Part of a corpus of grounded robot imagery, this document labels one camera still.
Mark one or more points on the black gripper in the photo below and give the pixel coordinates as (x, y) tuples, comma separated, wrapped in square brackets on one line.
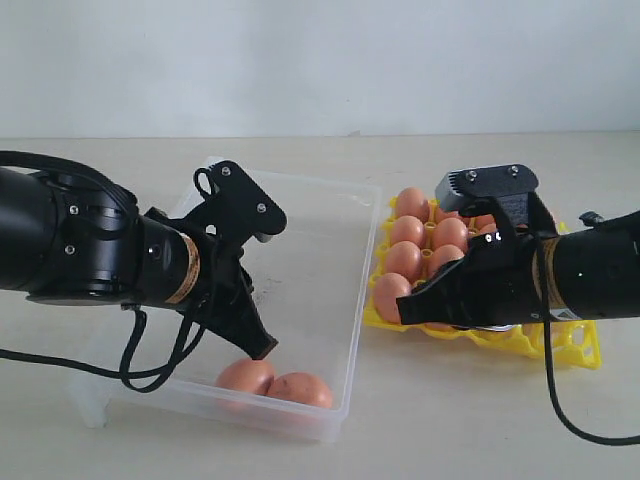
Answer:
[(495, 286)]

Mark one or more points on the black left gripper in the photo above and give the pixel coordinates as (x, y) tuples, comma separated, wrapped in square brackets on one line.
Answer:
[(193, 267)]

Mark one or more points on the brown egg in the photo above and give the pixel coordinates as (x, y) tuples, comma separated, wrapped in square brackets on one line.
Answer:
[(387, 289), (441, 256), (247, 376), (302, 387), (441, 214), (405, 259), (483, 220), (408, 228), (450, 231), (411, 201)]

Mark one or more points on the clear plastic bin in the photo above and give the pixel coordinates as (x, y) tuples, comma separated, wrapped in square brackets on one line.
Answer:
[(310, 286)]

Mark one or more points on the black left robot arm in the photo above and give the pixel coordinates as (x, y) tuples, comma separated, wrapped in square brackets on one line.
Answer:
[(71, 236)]

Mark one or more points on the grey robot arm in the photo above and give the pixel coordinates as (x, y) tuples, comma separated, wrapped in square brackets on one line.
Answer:
[(591, 274)]

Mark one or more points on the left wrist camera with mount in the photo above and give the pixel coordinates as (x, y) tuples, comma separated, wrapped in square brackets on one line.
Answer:
[(235, 205)]

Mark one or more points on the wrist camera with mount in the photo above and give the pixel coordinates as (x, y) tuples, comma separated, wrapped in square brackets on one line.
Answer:
[(235, 205), (487, 190)]

